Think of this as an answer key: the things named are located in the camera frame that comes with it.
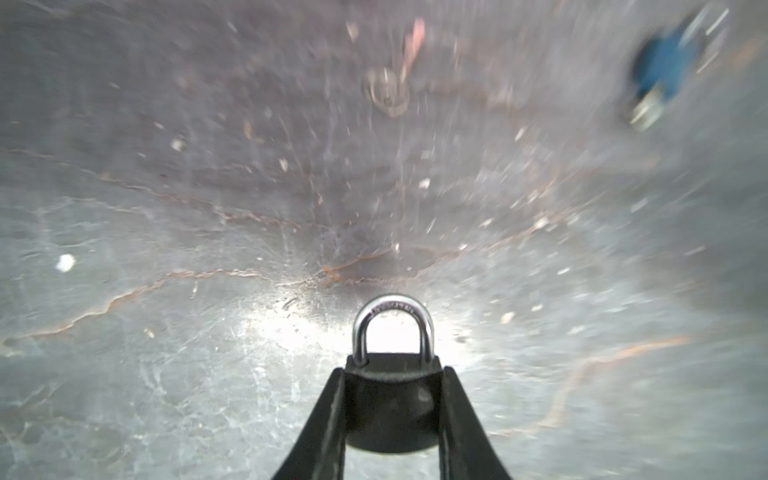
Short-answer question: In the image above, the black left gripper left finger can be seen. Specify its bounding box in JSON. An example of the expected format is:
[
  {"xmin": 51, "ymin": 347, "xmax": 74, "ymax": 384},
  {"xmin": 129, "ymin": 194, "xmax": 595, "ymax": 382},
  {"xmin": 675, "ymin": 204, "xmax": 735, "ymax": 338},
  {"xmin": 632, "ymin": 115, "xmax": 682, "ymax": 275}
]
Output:
[{"xmin": 273, "ymin": 368, "xmax": 347, "ymax": 480}]

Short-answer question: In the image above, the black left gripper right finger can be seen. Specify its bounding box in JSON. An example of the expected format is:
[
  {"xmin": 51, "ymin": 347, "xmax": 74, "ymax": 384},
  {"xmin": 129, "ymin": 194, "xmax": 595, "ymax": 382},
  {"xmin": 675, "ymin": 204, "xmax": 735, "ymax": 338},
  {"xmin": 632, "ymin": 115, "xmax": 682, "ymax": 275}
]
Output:
[{"xmin": 438, "ymin": 367, "xmax": 511, "ymax": 480}]

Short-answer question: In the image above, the dark grey padlock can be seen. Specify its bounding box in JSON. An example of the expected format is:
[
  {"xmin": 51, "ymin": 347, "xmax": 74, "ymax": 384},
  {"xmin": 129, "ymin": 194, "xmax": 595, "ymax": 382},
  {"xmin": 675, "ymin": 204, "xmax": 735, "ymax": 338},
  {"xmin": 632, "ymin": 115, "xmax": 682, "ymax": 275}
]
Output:
[{"xmin": 345, "ymin": 294, "xmax": 442, "ymax": 454}]

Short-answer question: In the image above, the silver key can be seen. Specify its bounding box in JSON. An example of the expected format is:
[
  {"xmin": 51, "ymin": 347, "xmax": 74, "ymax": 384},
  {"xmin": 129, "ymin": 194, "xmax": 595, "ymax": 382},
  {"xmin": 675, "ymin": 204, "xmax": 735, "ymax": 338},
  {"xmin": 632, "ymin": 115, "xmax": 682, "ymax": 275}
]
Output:
[{"xmin": 362, "ymin": 17, "xmax": 426, "ymax": 118}]

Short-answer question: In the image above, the small blue padlock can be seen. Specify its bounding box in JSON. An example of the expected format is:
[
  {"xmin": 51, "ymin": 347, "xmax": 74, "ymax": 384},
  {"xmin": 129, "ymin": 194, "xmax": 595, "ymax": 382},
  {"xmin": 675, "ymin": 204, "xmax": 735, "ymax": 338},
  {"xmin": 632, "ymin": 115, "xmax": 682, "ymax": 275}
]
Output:
[{"xmin": 628, "ymin": 2, "xmax": 730, "ymax": 131}]

